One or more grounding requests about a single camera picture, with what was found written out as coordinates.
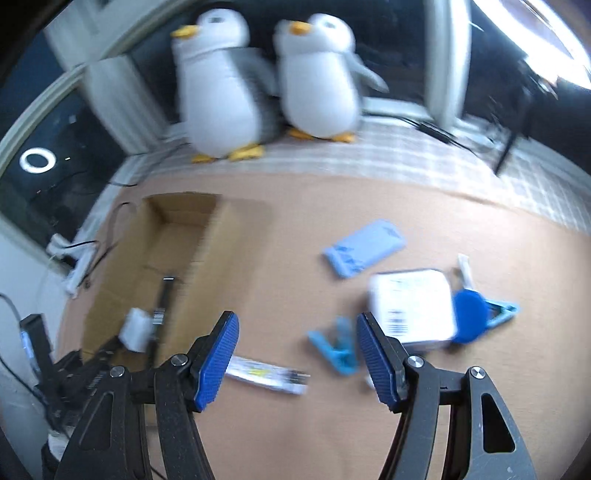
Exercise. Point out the blue clip with white sticker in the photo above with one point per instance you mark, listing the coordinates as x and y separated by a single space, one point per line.
503 311

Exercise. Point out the small white stick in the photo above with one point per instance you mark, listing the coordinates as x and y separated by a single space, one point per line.
465 272

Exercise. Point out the light blue phone stand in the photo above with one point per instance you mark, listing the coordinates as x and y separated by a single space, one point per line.
364 247

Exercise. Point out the blue round disc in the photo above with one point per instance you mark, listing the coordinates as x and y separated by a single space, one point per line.
470 318

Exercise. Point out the black pen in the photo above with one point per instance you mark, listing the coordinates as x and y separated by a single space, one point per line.
164 300

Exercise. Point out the small penguin plush toy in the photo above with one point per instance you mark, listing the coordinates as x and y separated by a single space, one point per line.
318 83

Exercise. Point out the white power adapter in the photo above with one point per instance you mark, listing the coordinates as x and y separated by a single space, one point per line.
136 330

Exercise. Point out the white labelled packet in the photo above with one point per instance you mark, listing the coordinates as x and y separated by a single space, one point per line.
411 304

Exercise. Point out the white window frame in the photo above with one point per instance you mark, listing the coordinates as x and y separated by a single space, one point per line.
443 69

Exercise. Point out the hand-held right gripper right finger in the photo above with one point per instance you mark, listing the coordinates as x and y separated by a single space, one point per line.
378 364

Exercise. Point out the large penguin plush toy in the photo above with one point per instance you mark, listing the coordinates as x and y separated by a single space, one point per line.
217 92

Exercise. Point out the white plaid cloth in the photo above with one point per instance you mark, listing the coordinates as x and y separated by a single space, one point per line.
397 157

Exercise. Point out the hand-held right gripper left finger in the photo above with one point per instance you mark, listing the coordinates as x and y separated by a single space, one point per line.
217 364

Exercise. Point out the light blue clothes peg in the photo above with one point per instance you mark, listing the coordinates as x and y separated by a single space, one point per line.
339 355

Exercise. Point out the white tube with printed label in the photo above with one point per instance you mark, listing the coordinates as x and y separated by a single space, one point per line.
268 374

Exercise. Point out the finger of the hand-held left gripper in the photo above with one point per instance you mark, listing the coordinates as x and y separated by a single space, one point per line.
108 351

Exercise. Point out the cardboard box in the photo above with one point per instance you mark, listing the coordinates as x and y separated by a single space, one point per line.
221 258

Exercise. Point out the black tripod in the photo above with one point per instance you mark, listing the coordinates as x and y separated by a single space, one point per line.
510 147

